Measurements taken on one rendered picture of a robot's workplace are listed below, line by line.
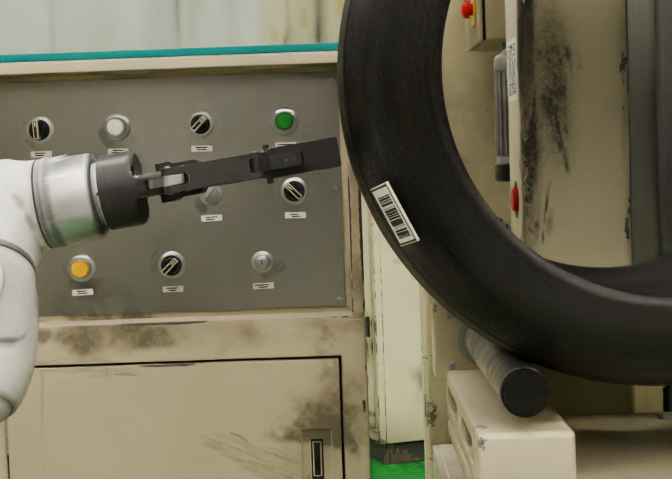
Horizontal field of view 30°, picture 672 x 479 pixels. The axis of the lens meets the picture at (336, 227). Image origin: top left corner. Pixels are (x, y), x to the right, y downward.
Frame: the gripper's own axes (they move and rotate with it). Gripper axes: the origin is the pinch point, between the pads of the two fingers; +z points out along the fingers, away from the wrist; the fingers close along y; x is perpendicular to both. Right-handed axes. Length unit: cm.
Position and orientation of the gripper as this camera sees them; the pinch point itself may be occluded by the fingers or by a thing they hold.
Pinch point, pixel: (304, 157)
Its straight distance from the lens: 124.5
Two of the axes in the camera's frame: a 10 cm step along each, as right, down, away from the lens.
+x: 1.8, 9.8, 0.4
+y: 0.1, -0.4, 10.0
